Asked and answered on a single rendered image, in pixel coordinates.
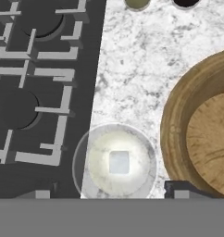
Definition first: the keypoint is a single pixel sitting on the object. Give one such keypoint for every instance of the brown wooden bowl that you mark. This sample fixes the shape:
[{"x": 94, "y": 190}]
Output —
[{"x": 209, "y": 135}]

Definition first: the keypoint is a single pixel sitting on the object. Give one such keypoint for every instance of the glass of yellow lemonade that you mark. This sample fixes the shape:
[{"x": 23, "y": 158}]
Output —
[{"x": 137, "y": 3}]

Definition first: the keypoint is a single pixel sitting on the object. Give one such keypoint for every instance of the white ice cube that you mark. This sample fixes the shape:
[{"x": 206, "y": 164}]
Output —
[{"x": 119, "y": 162}]

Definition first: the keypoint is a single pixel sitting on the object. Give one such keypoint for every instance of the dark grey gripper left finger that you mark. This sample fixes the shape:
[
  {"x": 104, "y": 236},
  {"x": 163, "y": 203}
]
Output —
[{"x": 43, "y": 194}]

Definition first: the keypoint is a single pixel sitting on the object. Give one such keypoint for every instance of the black hob with grey grates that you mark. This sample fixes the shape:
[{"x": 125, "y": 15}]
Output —
[{"x": 39, "y": 77}]

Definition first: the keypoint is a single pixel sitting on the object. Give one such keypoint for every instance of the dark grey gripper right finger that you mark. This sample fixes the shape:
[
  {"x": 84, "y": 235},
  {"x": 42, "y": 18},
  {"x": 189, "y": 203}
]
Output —
[{"x": 181, "y": 193}]

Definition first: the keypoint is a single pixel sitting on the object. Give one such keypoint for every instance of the black round container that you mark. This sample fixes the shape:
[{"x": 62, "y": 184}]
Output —
[{"x": 185, "y": 2}]

